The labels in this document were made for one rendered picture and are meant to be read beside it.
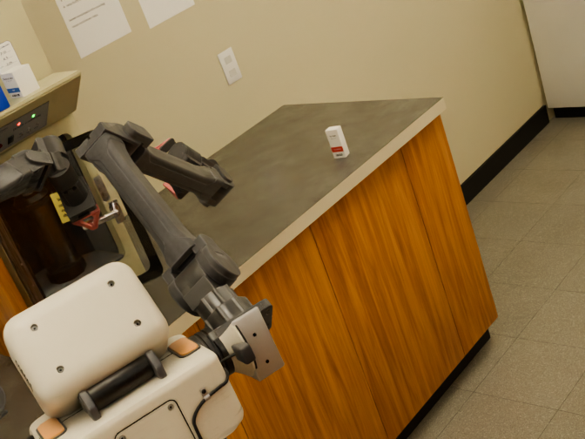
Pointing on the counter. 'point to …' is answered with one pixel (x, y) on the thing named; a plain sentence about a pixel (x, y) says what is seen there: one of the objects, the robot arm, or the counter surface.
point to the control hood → (52, 92)
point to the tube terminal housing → (11, 17)
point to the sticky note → (59, 207)
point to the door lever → (110, 213)
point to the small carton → (19, 81)
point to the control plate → (23, 125)
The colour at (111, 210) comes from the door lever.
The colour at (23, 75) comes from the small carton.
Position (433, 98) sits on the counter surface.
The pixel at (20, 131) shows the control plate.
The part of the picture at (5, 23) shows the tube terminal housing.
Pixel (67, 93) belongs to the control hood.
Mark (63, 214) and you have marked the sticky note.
